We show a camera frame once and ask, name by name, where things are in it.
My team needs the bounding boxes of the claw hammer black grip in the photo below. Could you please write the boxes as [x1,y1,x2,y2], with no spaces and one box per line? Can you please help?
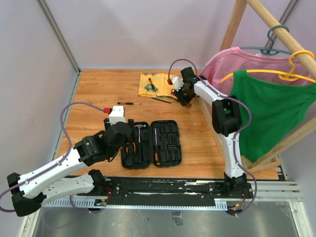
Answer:
[134,124,146,143]

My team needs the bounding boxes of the small black precision screwdriver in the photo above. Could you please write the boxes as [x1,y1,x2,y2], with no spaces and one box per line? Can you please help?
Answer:
[117,102,142,105]

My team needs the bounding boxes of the black plastic tool case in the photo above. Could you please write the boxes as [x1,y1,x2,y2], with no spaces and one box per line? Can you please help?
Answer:
[121,120,182,169]

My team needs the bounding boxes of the orange needle nose pliers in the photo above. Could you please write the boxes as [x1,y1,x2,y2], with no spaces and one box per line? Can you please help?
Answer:
[125,142,136,154]

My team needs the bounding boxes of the black handled screwdriver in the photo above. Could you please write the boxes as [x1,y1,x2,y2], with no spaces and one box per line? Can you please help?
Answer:
[154,128,161,165]

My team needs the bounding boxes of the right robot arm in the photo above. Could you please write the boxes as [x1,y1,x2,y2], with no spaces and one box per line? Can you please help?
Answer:
[171,67,247,198]

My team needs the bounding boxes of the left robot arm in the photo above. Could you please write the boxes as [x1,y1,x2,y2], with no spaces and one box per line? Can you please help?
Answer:
[7,121,133,217]

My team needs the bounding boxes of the thin dark metal file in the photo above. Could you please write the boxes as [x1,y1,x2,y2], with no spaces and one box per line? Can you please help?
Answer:
[152,97,172,104]

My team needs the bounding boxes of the yellow car print cloth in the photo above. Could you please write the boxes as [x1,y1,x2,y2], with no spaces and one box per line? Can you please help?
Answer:
[138,73,175,98]

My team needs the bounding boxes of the small screwdriver on cloth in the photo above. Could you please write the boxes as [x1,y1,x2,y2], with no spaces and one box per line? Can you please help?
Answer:
[148,78,157,97]

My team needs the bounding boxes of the pink t-shirt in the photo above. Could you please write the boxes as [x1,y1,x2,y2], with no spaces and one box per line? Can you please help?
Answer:
[200,47,316,100]

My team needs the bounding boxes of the green tank top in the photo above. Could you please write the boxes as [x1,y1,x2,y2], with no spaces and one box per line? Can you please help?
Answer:
[230,70,316,162]

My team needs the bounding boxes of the teal clothes hanger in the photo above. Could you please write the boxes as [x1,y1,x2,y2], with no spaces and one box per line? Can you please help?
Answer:
[240,25,291,56]

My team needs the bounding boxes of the wooden clothes rack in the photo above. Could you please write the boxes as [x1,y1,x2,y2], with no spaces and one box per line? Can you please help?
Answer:
[197,0,316,175]

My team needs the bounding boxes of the yellow clothes hanger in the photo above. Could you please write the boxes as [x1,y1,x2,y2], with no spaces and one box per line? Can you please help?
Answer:
[213,47,312,88]

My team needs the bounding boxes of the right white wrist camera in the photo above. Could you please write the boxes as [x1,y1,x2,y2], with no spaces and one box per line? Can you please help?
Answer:
[167,76,184,91]

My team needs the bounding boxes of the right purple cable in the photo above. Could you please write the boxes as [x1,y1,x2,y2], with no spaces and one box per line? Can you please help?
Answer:
[167,58,257,218]

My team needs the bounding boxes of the purple cable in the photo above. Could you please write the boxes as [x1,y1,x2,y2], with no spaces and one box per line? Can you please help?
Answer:
[167,58,257,218]
[0,101,109,214]

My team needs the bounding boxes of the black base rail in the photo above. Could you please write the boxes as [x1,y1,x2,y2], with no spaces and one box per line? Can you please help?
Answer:
[32,175,303,212]

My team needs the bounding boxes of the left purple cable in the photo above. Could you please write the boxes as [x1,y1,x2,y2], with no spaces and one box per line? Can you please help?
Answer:
[0,101,109,214]

